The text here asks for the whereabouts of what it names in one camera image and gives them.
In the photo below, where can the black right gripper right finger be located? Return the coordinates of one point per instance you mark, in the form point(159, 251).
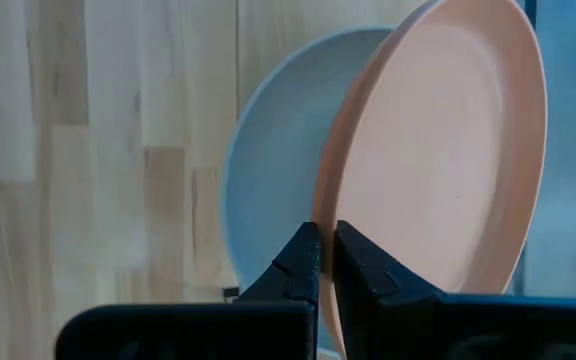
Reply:
point(468, 330)

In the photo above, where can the peach plate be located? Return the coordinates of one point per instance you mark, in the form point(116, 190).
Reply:
point(443, 150)

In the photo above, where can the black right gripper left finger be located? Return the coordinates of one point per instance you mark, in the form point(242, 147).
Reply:
point(193, 330)

